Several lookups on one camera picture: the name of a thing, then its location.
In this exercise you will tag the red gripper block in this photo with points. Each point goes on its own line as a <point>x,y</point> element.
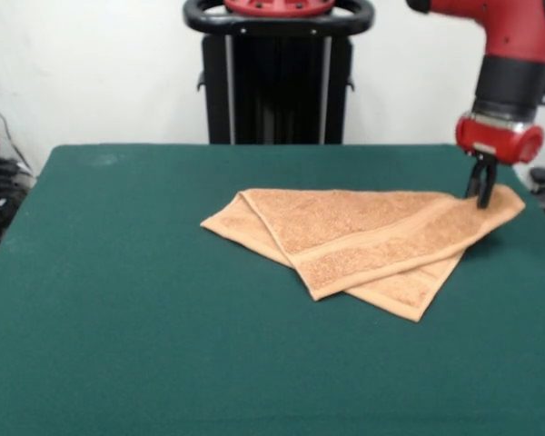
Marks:
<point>495,138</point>

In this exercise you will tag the orange terry towel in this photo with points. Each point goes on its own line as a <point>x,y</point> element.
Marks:
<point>345,227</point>

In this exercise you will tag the dark green table cloth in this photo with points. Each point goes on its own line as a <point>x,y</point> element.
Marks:
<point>163,295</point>

